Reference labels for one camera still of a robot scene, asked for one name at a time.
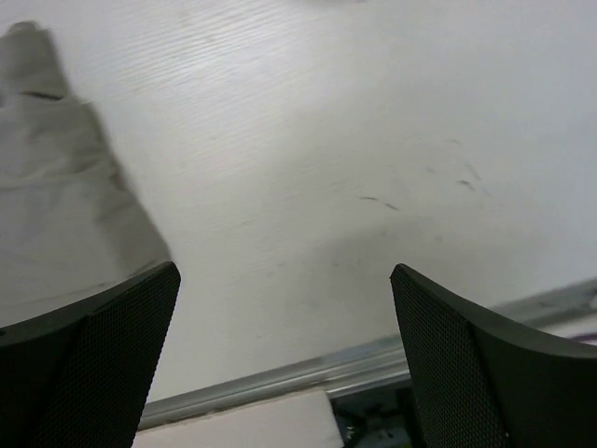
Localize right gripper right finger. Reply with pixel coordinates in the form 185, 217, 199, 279
390, 264, 596, 447

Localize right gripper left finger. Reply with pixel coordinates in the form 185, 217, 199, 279
1, 262, 181, 448

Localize grey trousers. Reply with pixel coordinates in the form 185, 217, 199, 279
1, 22, 170, 326

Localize aluminium front rail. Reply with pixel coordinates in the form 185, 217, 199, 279
139, 282, 597, 430

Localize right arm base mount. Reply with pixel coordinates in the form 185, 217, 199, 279
331, 382, 426, 447

